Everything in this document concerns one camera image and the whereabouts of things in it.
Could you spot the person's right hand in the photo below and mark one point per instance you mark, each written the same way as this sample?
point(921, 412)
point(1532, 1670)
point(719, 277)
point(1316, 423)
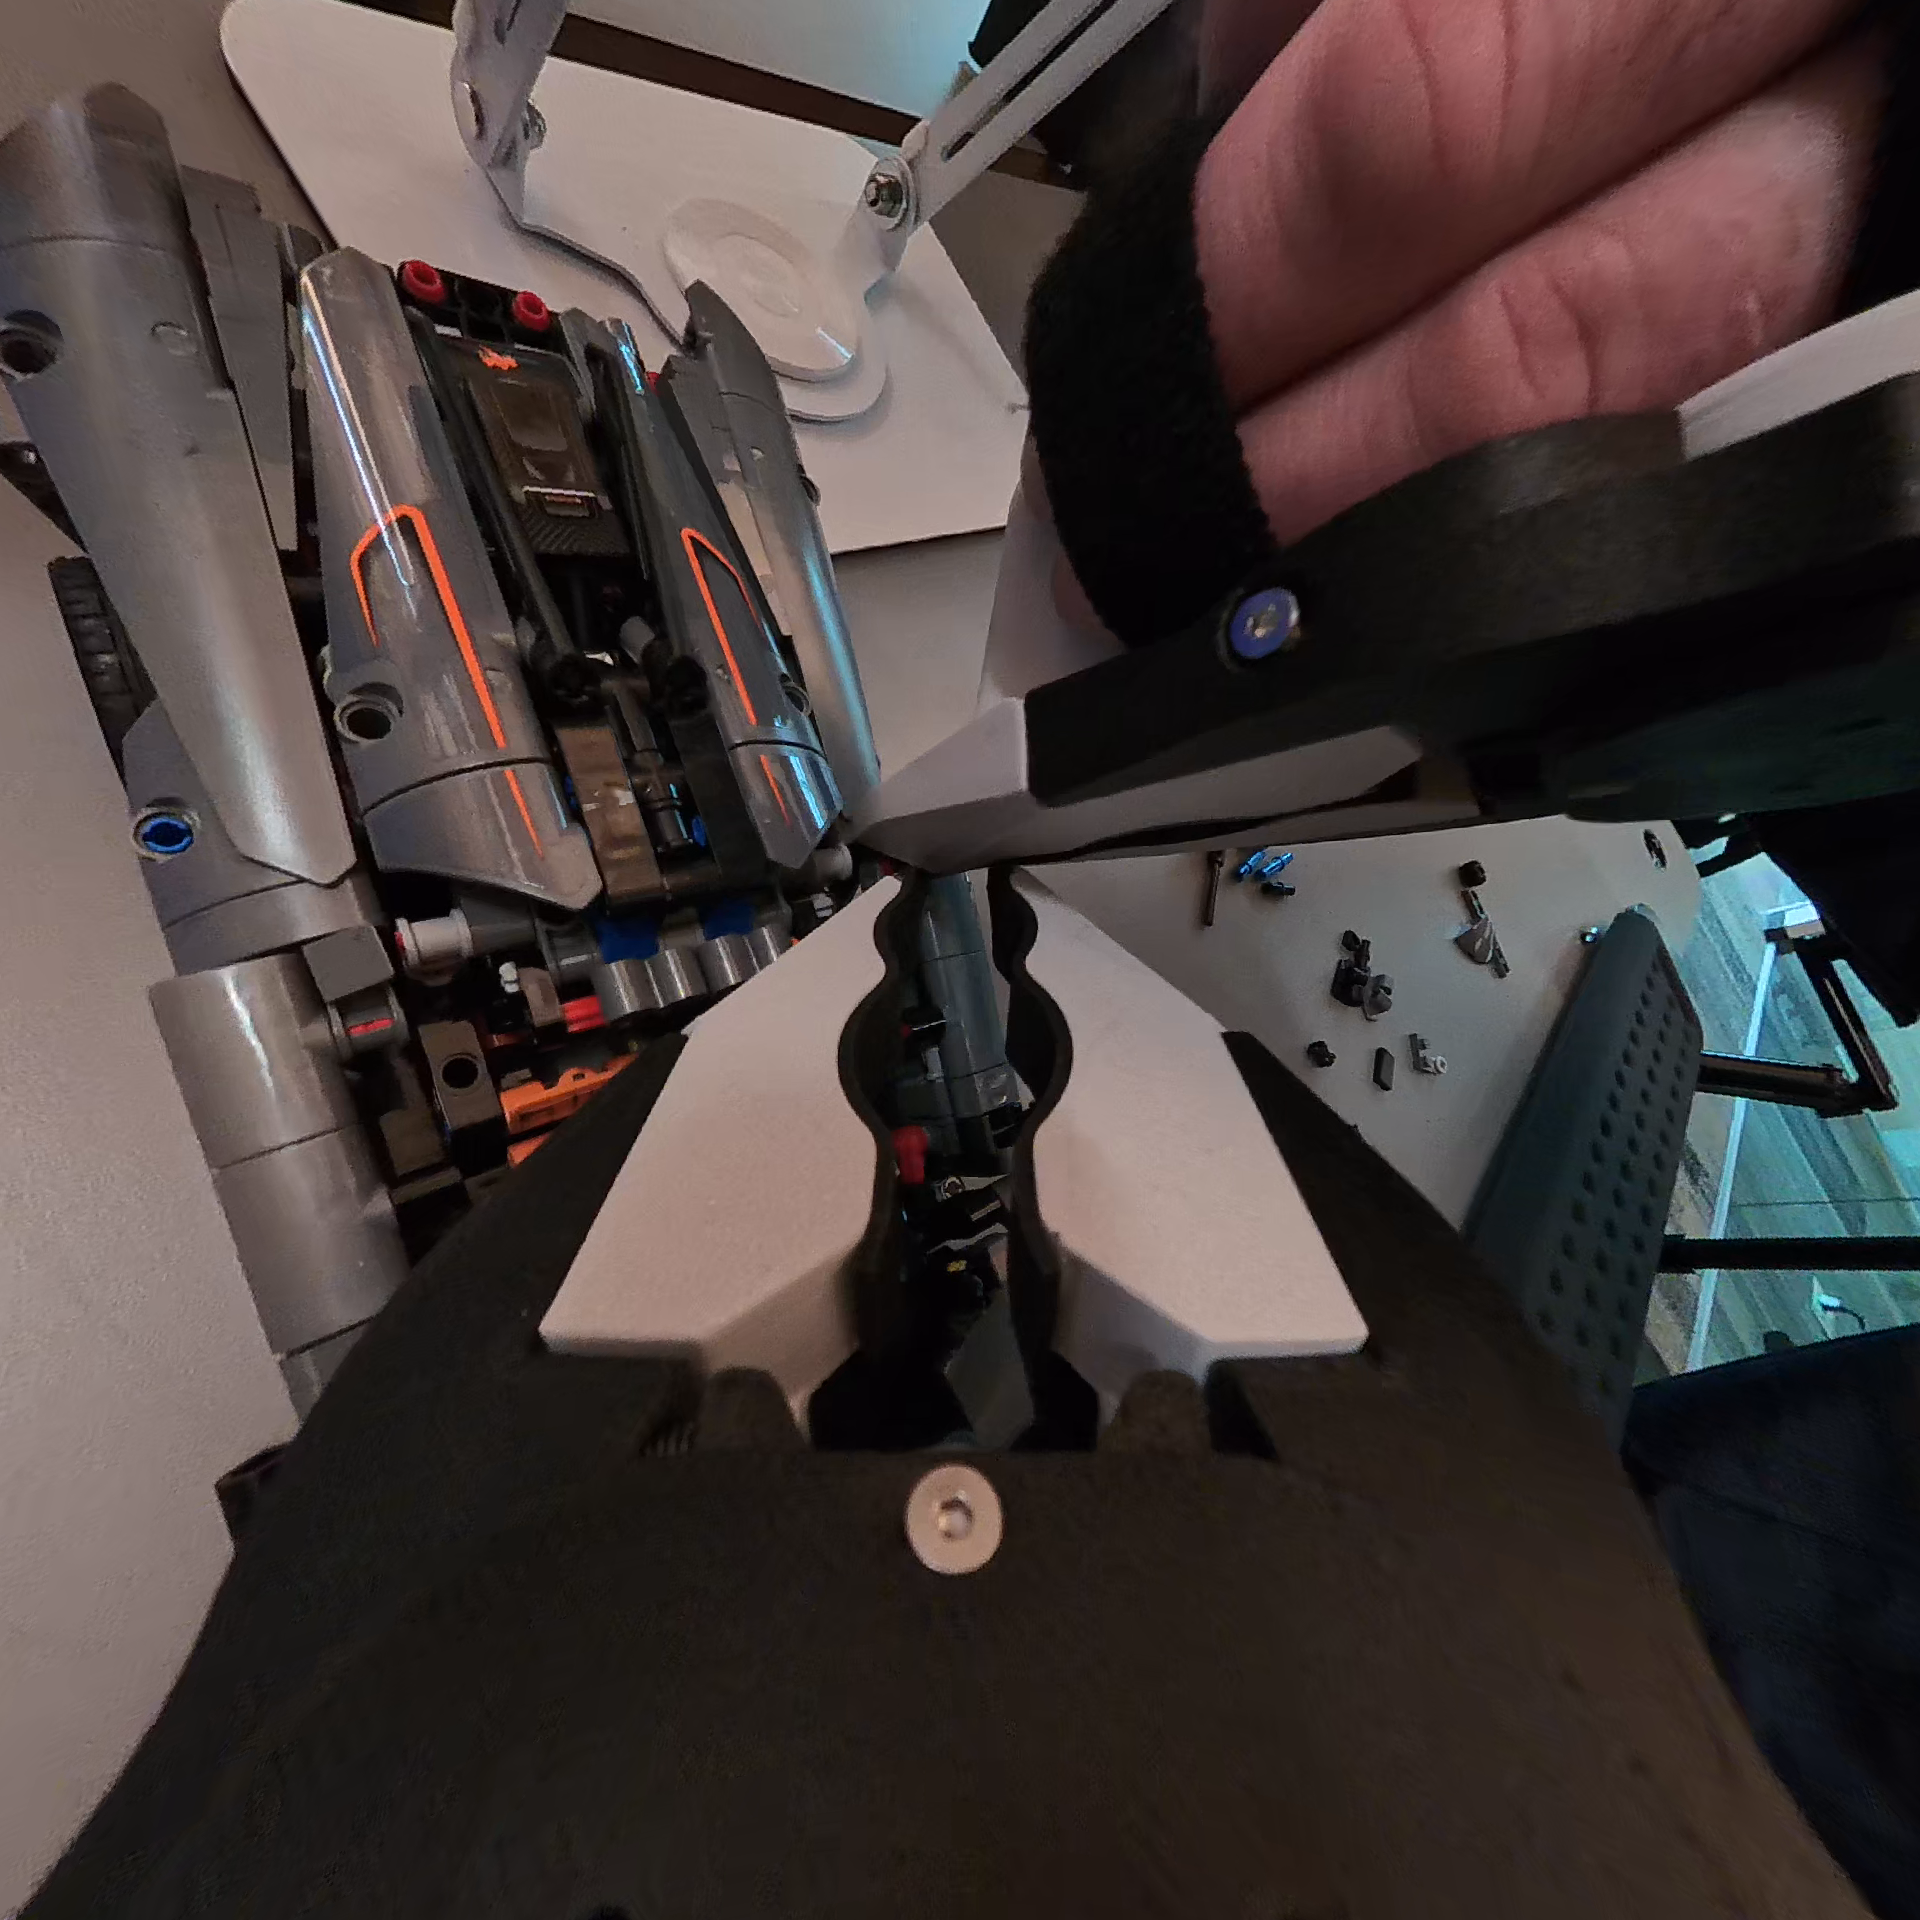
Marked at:
point(1499, 225)

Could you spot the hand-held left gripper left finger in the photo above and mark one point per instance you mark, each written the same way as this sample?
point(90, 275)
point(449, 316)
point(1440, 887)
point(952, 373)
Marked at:
point(720, 1201)

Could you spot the scattered small lego pieces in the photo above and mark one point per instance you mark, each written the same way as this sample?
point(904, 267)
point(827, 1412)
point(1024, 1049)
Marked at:
point(1362, 991)

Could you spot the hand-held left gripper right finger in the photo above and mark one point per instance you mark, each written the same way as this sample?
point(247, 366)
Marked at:
point(1185, 1201)

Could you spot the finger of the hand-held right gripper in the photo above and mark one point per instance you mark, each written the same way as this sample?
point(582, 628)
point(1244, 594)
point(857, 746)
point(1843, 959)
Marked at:
point(961, 787)
point(1275, 838)

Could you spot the white metal desk stand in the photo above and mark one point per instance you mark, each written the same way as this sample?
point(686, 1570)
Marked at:
point(390, 135)

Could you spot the grey lego car model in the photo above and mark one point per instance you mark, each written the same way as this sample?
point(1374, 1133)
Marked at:
point(422, 601)

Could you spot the person's dark blue clothing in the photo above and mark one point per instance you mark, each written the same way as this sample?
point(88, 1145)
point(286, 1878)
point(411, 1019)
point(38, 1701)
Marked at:
point(1800, 1575)

